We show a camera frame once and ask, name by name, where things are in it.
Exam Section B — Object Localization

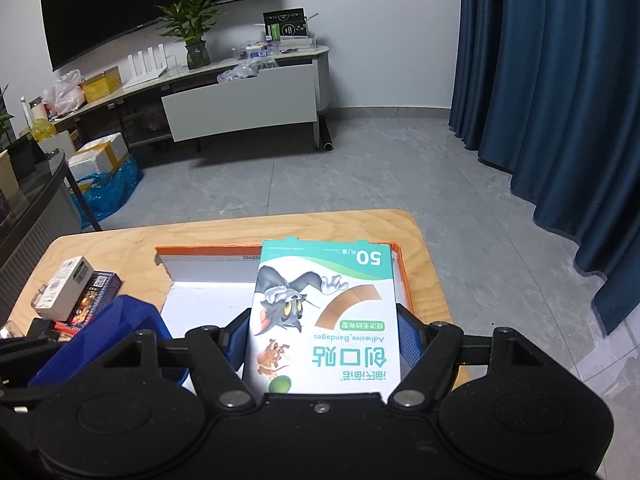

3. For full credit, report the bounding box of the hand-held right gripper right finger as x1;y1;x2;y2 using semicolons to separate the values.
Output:
385;305;538;411

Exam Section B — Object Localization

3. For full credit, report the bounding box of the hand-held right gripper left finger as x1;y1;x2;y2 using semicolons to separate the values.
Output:
92;307;257;411

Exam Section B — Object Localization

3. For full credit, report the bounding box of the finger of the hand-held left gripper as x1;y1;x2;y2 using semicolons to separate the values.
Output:
26;317;68;361

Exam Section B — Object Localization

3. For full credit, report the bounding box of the white power adapter box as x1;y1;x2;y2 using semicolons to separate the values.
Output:
31;256;96;321

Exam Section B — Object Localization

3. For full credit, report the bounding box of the orange rimmed white cardboard box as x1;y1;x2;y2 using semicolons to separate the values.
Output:
154;241;415;396

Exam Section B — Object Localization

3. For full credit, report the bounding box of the blue plastic case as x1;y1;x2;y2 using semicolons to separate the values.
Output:
29;295;191;388

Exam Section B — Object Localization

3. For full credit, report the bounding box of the cartoon print bandage box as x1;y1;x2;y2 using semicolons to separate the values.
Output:
242;239;401;403

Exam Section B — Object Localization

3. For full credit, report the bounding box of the red playing card box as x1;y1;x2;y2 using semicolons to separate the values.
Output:
54;272;123;335

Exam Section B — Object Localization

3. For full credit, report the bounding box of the dark glass top counter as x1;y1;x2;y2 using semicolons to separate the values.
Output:
0;147;84;311

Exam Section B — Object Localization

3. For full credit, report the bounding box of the blue plastic bag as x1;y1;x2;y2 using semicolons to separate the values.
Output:
67;157;144;222

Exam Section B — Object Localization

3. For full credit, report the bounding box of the beige cardboard box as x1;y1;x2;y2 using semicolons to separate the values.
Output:
0;149;20;196

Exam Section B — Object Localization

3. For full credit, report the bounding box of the black open box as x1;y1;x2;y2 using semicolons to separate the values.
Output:
7;137;40;181

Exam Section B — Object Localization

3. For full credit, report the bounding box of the white taped shipping box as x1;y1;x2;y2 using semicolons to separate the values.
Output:
67;132;129;182

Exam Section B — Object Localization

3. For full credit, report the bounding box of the yellow liquid bottle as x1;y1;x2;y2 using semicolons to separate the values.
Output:
30;105;54;144

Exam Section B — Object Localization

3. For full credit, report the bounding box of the leafy green potted plant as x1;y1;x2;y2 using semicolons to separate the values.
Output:
0;85;16;147

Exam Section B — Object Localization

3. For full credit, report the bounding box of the white plastic bag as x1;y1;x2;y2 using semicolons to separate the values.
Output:
42;70;87;116

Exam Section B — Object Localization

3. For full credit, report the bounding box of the white panel board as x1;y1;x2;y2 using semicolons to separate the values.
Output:
161;60;321;143

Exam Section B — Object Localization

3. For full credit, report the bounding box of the yellow cardboard box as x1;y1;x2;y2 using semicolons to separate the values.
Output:
81;66;122;104

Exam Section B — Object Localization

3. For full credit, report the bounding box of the white television cabinet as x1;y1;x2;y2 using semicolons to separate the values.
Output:
45;44;331;153

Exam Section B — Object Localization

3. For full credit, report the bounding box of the clear crumpled plastic bag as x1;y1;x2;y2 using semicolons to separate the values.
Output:
217;62;262;82

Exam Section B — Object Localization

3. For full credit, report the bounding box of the white antenna router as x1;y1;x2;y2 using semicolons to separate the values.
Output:
122;44;169;90

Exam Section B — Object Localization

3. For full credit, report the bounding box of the dark blue curtain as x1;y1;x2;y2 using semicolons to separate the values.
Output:
447;0;640;337

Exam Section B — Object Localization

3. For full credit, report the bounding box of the glass plant vase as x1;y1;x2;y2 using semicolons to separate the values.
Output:
186;40;209;70

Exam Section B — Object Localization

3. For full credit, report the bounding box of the clear acrylic box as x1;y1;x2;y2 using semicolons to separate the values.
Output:
272;35;319;54

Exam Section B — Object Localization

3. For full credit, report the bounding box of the green and black box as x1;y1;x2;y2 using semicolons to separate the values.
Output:
263;7;307;43

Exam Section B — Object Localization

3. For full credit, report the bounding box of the green bamboo plant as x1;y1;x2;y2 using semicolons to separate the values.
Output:
152;0;221;45

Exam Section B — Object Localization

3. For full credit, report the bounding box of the black wall television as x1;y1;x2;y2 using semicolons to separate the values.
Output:
39;0;278;72

